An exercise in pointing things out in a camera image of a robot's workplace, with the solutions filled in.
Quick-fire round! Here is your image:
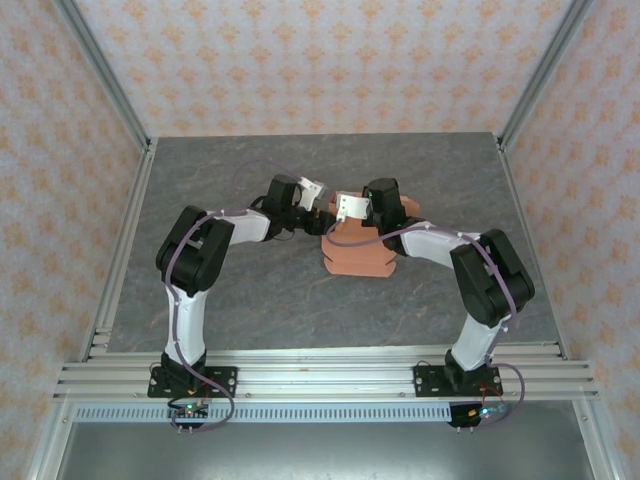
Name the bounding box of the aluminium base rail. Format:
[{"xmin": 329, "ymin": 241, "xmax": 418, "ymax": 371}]
[{"xmin": 53, "ymin": 342, "xmax": 600, "ymax": 401}]

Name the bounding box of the white slotted cable duct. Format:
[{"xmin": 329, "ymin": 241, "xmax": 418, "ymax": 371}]
[{"xmin": 74, "ymin": 403, "xmax": 454, "ymax": 422}]

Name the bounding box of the grey metal sheet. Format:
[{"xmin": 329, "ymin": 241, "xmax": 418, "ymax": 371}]
[{"xmin": 54, "ymin": 422, "xmax": 601, "ymax": 480}]

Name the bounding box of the small controller circuit board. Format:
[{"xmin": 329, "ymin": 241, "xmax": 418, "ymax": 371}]
[
  {"xmin": 448, "ymin": 402, "xmax": 511, "ymax": 432},
  {"xmin": 167, "ymin": 398, "xmax": 211, "ymax": 433}
]

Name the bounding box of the aluminium frame side rail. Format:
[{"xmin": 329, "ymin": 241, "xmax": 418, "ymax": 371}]
[
  {"xmin": 27, "ymin": 137, "xmax": 159, "ymax": 480},
  {"xmin": 494, "ymin": 133, "xmax": 619, "ymax": 480}
]

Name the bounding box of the orange paper box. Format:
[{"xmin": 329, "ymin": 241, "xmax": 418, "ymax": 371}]
[{"xmin": 319, "ymin": 192, "xmax": 422, "ymax": 279}]

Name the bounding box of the aluminium frame corner post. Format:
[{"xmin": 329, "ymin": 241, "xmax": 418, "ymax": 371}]
[
  {"xmin": 497, "ymin": 0, "xmax": 600, "ymax": 151},
  {"xmin": 52, "ymin": 0, "xmax": 154, "ymax": 154}
]

